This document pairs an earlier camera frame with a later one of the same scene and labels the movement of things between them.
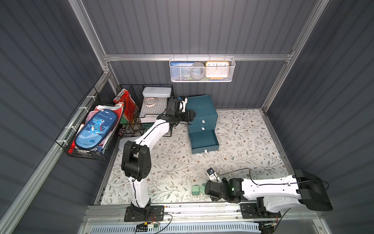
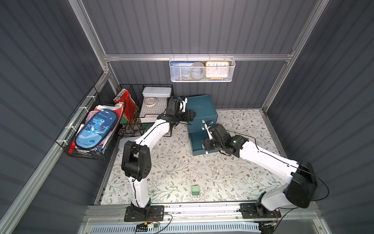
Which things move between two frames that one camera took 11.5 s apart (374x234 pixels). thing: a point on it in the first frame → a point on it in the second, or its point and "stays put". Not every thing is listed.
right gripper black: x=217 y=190 → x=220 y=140
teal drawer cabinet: x=203 y=136 stays put
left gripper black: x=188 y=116 stays put
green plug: x=195 y=190 stays put
